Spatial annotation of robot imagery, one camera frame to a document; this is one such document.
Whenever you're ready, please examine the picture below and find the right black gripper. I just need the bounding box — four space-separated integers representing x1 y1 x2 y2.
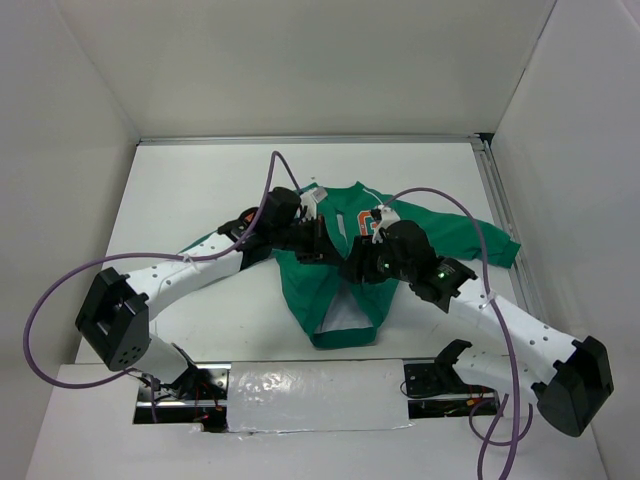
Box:
336 232 415 284

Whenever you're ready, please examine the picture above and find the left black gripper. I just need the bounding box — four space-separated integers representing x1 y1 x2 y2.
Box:
271 214 343 266

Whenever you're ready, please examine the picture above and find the green jacket with white lining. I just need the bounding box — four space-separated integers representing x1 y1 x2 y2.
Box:
279 180 521 349

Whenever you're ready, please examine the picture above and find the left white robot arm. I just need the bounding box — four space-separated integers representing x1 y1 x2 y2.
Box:
75 187 342 399

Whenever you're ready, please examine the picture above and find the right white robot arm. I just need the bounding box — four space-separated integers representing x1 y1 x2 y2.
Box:
339 220 614 437

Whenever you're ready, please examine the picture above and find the white taped cover plate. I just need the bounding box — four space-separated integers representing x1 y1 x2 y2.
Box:
226 360 411 433

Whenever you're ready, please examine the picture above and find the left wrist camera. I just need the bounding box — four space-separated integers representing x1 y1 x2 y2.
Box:
300 187 327 220

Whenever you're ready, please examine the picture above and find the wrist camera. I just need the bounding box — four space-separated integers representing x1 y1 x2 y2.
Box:
370 205 400 243
300 187 327 220

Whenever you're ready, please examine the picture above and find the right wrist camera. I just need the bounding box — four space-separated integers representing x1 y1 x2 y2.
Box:
370 205 400 243

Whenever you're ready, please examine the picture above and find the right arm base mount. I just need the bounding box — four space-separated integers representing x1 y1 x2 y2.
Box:
399 340 500 420

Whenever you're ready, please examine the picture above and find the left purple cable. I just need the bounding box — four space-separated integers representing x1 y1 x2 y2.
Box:
22 151 301 424

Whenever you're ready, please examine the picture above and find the purple cable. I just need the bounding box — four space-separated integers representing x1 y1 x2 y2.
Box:
22 151 301 424
379 187 534 480

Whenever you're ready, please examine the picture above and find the aluminium frame rail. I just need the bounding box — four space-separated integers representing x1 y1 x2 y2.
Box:
471 133 542 318

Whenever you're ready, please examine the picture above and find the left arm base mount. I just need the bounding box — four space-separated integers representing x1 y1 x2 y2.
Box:
133 363 231 432

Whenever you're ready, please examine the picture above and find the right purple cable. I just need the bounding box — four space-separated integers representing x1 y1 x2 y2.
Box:
379 187 534 480

